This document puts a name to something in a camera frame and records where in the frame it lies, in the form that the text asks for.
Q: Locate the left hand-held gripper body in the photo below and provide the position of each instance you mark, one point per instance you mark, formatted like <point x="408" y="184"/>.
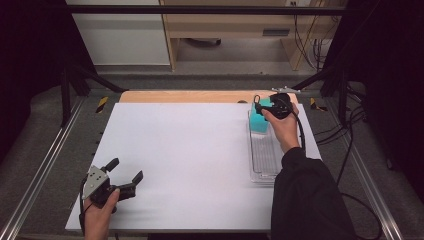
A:
<point x="96" y="180"/>

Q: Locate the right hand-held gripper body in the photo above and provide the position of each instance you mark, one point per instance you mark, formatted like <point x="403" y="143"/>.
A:
<point x="281" y="105"/>

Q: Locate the light blue phone case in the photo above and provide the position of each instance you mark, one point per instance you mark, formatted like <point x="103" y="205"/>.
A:
<point x="259" y="121"/>

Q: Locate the clear plastic tray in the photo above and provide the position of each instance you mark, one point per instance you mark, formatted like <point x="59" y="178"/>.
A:
<point x="263" y="156"/>

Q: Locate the person's right hand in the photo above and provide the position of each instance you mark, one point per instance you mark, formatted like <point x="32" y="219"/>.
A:
<point x="286" y="131"/>

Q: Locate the person's left hand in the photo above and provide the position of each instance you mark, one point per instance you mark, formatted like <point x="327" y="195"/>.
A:
<point x="98" y="216"/>

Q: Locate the yellow black tape strip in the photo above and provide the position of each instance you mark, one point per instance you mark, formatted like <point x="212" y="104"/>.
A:
<point x="315" y="105"/>
<point x="102" y="104"/>

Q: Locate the wooden table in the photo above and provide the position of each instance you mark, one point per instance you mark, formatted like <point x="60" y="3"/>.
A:
<point x="186" y="96"/>

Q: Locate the grey desk label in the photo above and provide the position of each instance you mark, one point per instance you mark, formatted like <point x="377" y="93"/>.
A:
<point x="276" y="32"/>

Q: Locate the light wooden desk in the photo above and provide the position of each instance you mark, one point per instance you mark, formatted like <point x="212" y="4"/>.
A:
<point x="233" y="23"/>

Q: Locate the black curtain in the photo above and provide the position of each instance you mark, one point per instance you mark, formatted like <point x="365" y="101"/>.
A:
<point x="30" y="50"/>
<point x="390" y="66"/>

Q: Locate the white cabinet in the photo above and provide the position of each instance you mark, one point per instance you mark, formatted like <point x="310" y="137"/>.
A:
<point x="126" y="40"/>

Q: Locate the aluminium rail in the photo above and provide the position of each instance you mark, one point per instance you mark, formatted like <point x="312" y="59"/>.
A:
<point x="43" y="166"/>
<point x="366" y="180"/>

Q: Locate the black metal frame stand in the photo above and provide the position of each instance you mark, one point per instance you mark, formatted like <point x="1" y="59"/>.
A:
<point x="342" y="96"/>
<point x="66" y="96"/>

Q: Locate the black horizontal frame bar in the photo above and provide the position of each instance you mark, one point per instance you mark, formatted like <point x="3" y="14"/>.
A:
<point x="200" y="10"/>

